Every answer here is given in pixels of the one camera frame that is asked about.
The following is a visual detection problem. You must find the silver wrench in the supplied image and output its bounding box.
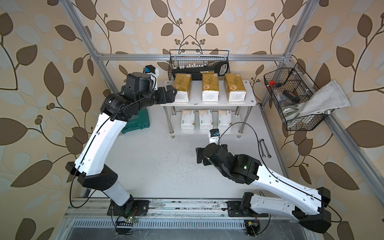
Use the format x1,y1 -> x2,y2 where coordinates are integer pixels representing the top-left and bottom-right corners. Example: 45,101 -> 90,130
261,139 -> 272,158
258,140 -> 266,158

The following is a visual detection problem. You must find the silver wrench right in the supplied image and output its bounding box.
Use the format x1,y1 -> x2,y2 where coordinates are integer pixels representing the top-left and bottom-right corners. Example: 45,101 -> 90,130
261,139 -> 272,158

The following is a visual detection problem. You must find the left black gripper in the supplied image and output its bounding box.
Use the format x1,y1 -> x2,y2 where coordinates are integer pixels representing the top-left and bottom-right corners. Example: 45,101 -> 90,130
137,85 -> 181,114

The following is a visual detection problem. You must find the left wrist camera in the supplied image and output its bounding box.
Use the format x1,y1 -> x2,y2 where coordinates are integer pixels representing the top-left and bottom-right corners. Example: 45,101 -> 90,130
143,65 -> 160,90

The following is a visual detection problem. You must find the black yellow tool box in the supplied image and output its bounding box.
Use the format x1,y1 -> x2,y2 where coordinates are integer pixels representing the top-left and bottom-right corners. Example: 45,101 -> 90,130
170,61 -> 230,81

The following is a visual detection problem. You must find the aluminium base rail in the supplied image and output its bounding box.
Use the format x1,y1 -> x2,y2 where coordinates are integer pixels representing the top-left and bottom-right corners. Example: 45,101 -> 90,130
64,198 -> 296,232

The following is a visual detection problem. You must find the gold tissue pack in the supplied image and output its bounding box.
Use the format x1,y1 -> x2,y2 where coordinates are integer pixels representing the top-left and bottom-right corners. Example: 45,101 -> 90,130
202,73 -> 220,102
173,73 -> 192,103
224,73 -> 247,103

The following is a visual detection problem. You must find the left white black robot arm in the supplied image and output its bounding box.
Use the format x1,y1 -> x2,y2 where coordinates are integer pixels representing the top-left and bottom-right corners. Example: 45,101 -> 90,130
66,72 -> 177,216

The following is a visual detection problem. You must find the white cloth rag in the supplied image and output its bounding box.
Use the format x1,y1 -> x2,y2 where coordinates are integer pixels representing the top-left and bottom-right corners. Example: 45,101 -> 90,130
282,80 -> 351,120

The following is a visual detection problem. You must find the green plastic tool case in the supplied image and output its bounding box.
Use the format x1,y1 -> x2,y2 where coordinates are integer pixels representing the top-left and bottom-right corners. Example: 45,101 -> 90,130
121,109 -> 150,134

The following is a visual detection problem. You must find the black wire basket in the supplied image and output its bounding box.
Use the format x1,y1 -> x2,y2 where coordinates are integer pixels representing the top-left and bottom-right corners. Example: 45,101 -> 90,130
168,49 -> 230,81
264,63 -> 333,131

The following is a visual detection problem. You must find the white tissue pack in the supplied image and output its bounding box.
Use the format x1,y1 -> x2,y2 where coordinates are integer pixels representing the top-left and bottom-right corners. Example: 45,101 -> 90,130
218,110 -> 232,130
199,110 -> 214,130
181,110 -> 195,130

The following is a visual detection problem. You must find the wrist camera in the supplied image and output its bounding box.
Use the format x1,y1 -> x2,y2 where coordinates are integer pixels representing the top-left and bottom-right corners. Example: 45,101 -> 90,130
143,65 -> 160,90
209,129 -> 220,145

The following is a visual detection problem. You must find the black wire basket rear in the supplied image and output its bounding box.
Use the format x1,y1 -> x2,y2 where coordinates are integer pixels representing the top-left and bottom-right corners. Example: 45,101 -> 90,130
168,49 -> 230,81

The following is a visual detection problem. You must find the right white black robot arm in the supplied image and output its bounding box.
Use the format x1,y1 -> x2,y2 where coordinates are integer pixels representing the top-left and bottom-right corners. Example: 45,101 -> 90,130
196,143 -> 332,234

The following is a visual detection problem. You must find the white two-tier shelf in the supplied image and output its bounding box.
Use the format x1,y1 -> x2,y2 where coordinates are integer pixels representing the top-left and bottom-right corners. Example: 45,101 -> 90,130
162,81 -> 257,138

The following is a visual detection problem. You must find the black wire basket right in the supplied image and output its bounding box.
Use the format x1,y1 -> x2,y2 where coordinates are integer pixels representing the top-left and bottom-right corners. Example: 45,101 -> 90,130
264,63 -> 333,131

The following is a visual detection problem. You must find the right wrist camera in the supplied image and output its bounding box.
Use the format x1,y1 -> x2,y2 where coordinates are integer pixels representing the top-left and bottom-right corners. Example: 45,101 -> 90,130
209,129 -> 220,145

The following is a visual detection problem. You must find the red handled tool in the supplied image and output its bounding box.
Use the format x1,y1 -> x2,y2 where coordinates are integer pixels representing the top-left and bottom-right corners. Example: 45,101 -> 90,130
267,81 -> 284,90

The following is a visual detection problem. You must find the silver wrench left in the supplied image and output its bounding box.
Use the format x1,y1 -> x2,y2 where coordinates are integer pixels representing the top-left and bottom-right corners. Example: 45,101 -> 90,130
258,140 -> 266,158

